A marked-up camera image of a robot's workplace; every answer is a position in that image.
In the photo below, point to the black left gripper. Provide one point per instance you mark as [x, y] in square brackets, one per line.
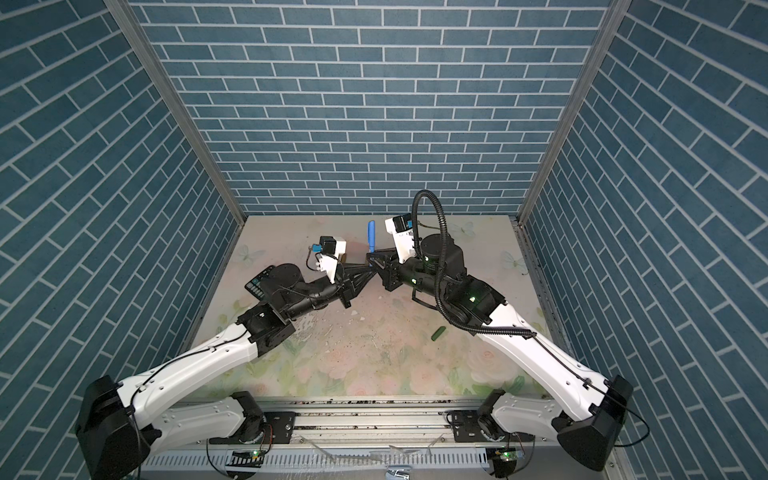
[344, 285]

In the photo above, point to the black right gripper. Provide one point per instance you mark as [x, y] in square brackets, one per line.
[392, 272]

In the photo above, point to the blue pen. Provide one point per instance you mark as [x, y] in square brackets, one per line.
[371, 236]

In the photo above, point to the green pen cap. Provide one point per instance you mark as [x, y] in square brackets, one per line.
[437, 333]

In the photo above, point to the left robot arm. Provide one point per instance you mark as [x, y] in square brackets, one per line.
[122, 423]

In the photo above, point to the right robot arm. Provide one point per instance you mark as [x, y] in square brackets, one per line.
[590, 409]

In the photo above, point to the black calculator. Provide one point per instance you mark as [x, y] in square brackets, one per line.
[262, 285]

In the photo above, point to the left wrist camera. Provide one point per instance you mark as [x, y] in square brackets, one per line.
[326, 255]

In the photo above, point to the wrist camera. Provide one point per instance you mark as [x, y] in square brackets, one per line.
[326, 255]
[401, 229]

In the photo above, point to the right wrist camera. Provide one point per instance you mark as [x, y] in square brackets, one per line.
[401, 229]

